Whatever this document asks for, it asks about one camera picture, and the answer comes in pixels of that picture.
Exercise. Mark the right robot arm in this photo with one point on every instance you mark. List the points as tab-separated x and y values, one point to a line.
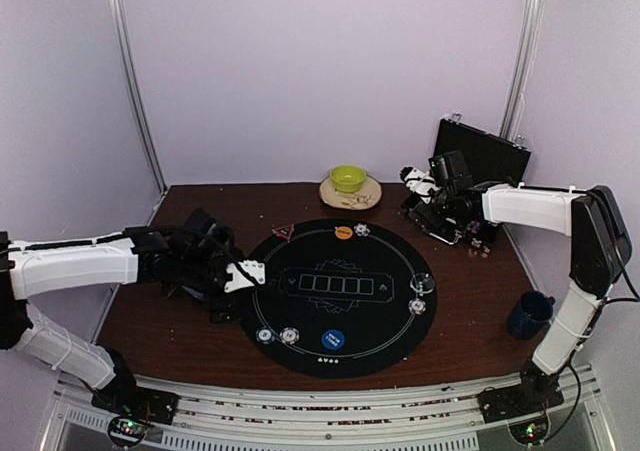
600	250

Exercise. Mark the orange big blind button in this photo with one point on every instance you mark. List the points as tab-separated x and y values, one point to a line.
344	232

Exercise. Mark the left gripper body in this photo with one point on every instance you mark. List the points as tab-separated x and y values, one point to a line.
196	272

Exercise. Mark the aluminium front rail frame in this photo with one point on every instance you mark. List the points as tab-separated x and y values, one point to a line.
438	417

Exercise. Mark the green plastic bowl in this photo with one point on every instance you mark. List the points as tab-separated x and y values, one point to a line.
347	178

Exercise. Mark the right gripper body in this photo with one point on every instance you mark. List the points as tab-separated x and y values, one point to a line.
422	213

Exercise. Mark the blue small blind button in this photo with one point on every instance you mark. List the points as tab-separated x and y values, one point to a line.
333	340

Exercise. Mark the left aluminium post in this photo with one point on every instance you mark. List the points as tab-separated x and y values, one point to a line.
134	94

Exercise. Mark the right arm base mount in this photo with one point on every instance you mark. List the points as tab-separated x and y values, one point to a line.
528	421

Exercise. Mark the aluminium post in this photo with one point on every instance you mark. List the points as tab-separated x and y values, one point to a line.
525	56
134	94

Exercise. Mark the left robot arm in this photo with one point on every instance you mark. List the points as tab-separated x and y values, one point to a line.
137	255

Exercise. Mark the clear dealer button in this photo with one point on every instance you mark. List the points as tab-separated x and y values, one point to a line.
422	283

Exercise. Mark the right aluminium post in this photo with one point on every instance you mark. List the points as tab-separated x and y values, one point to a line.
525	56

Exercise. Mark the red triangular token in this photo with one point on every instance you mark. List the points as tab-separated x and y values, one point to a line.
284	232

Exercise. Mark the blue ten chip bottom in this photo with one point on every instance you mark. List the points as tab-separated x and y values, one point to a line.
289	336

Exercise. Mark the dark blue mug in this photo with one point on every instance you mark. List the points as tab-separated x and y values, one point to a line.
530	314

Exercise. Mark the beige bird plate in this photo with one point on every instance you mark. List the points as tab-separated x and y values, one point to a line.
367	197

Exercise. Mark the green fifty chip bottom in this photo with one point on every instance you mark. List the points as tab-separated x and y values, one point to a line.
265	336

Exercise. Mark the round black poker mat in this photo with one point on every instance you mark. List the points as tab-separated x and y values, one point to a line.
361	287

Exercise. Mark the black poker chip case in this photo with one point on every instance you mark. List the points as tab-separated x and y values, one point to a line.
490	160

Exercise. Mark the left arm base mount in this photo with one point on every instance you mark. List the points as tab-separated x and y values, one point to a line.
137	416

